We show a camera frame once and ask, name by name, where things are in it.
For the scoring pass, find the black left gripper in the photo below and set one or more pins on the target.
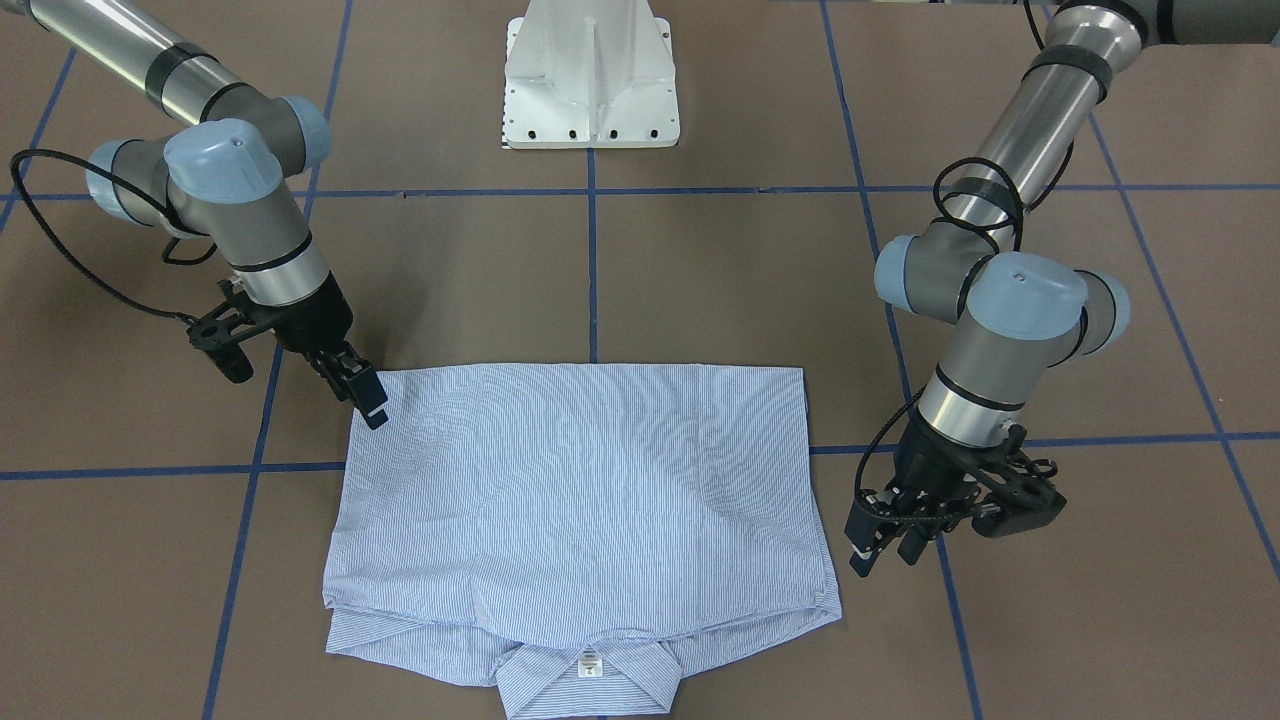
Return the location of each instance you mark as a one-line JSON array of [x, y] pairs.
[[928, 462]]

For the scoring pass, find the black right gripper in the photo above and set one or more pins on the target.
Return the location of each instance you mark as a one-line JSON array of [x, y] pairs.
[[316, 322]]

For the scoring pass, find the blue striped button-up shirt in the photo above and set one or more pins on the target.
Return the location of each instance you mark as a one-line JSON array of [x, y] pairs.
[[580, 537]]

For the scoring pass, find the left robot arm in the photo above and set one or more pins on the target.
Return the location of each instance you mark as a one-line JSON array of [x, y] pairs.
[[1017, 314]]

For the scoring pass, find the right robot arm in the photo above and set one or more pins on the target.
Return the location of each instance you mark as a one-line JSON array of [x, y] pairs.
[[222, 177]]

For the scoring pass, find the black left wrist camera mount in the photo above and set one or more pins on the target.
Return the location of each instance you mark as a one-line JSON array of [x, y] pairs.
[[1021, 493]]

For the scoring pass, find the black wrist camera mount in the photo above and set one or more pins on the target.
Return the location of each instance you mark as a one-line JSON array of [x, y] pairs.
[[1021, 493], [220, 333]]

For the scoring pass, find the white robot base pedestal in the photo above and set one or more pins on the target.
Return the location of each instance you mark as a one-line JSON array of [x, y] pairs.
[[590, 75]]

